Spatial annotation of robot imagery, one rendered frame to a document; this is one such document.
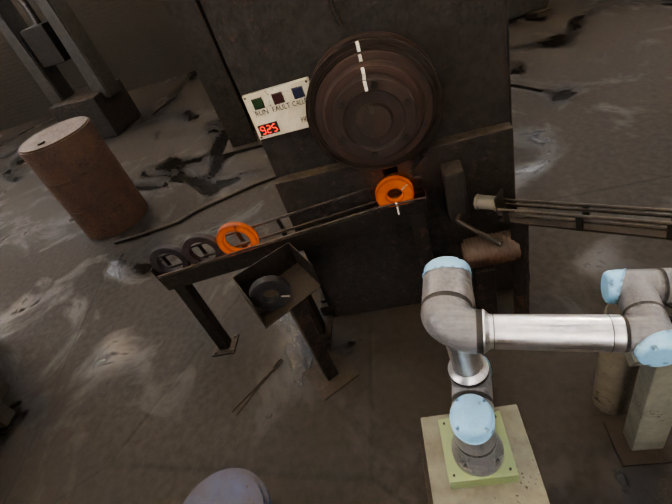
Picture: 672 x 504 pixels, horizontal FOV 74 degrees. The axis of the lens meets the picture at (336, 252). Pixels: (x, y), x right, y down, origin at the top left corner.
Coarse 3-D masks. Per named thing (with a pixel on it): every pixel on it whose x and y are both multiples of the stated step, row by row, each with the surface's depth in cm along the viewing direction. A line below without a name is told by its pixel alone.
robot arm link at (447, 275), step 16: (448, 256) 107; (432, 272) 105; (448, 272) 103; (464, 272) 104; (432, 288) 101; (448, 288) 99; (464, 288) 101; (448, 352) 122; (464, 352) 117; (448, 368) 130; (464, 368) 122; (480, 368) 124; (464, 384) 125; (480, 384) 125
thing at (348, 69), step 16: (336, 64) 143; (352, 64) 141; (368, 64) 139; (384, 64) 139; (400, 64) 140; (336, 80) 143; (400, 80) 142; (416, 80) 143; (320, 96) 148; (336, 96) 146; (416, 96) 145; (320, 112) 152; (432, 112) 150; (320, 128) 156; (416, 128) 152; (336, 144) 159; (416, 144) 158; (352, 160) 163; (368, 160) 163; (384, 160) 163
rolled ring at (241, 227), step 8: (224, 224) 193; (232, 224) 191; (240, 224) 191; (224, 232) 192; (248, 232) 192; (216, 240) 196; (224, 240) 197; (256, 240) 195; (224, 248) 198; (232, 248) 201; (240, 248) 202
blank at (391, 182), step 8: (392, 176) 175; (400, 176) 175; (384, 184) 174; (392, 184) 174; (400, 184) 174; (408, 184) 174; (376, 192) 177; (384, 192) 177; (408, 192) 177; (376, 200) 180; (384, 200) 179; (392, 200) 181; (400, 200) 179
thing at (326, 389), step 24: (264, 264) 176; (288, 264) 183; (312, 264) 163; (240, 288) 165; (312, 288) 170; (264, 312) 171; (312, 336) 190; (336, 360) 217; (312, 384) 210; (336, 384) 206
